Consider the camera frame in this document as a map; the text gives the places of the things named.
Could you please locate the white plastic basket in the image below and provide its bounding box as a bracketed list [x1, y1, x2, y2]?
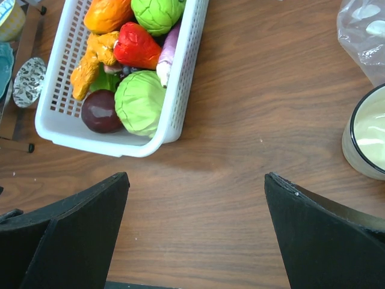
[35, 1, 209, 157]

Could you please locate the yellow blue patterned bowl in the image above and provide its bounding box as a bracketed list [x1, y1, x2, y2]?
[1, 0, 26, 42]

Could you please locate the teal scalloped plate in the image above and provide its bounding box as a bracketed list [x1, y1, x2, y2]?
[0, 42, 14, 99]

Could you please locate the purple white radish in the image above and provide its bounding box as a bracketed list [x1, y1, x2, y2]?
[156, 22, 181, 88]

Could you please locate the metal dish rack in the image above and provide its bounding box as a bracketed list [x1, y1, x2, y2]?
[1, 1, 47, 154]

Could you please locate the green leaf vegetable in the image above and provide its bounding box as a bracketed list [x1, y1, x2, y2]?
[90, 63, 121, 93]

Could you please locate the large green cabbage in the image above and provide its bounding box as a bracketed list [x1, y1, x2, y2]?
[114, 70, 166, 138]

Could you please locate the orange mango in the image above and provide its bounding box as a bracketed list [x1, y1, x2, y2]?
[84, 0, 134, 34]

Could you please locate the polka dot plastic bag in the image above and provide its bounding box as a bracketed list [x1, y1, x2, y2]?
[336, 0, 384, 87]

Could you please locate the cream enamel mug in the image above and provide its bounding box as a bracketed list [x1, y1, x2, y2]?
[342, 84, 384, 181]

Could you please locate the black white floral bowl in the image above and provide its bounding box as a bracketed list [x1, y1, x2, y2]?
[12, 57, 46, 108]

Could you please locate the red bell pepper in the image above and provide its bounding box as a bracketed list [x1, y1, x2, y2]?
[113, 22, 162, 70]

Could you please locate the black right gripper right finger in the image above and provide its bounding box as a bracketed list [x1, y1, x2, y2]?
[264, 173, 384, 288]

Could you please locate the small green cabbage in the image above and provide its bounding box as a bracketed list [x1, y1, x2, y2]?
[131, 0, 186, 37]

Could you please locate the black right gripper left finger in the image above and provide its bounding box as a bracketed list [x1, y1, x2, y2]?
[1, 172, 130, 288]

